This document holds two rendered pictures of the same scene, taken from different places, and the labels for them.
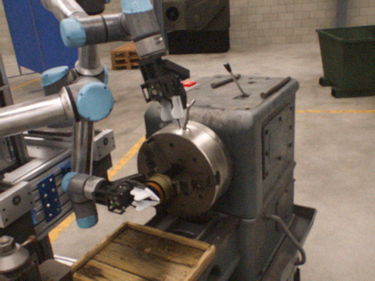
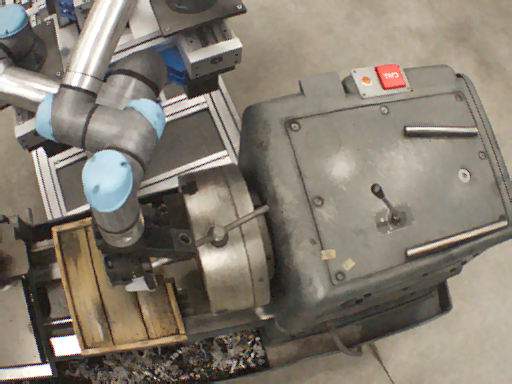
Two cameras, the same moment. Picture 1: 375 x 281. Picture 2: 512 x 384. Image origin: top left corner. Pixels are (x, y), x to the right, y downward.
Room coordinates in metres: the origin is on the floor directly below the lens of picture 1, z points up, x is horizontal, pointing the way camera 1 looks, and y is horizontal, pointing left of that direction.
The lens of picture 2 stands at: (0.95, -0.22, 2.45)
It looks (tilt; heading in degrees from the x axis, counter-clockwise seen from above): 71 degrees down; 32
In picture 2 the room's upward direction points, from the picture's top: 11 degrees clockwise
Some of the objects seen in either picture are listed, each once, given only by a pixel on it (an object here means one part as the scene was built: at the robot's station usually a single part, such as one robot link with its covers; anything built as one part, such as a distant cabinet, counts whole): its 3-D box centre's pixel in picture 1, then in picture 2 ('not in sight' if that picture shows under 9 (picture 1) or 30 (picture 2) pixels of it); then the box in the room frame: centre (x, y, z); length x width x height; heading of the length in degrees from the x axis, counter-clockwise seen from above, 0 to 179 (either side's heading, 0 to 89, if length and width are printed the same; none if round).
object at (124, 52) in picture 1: (136, 55); not in sight; (9.50, 1.03, 0.22); 1.25 x 0.86 x 0.44; 166
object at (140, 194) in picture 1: (142, 196); not in sight; (1.03, 0.15, 1.10); 0.09 x 0.06 x 0.03; 58
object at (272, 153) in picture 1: (226, 134); (383, 194); (1.57, -0.17, 1.06); 0.59 x 0.48 x 0.39; 148
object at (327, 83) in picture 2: not in sight; (322, 92); (1.58, 0.06, 1.24); 0.09 x 0.08 x 0.03; 148
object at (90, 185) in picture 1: (97, 188); not in sight; (1.13, 0.30, 1.08); 0.08 x 0.05 x 0.08; 148
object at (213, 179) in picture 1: (193, 182); (193, 288); (1.11, -0.01, 1.09); 0.12 x 0.11 x 0.05; 58
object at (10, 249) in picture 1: (5, 243); not in sight; (0.74, 0.42, 1.17); 0.04 x 0.04 x 0.03
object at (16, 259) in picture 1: (9, 255); not in sight; (0.74, 0.42, 1.13); 0.08 x 0.08 x 0.03
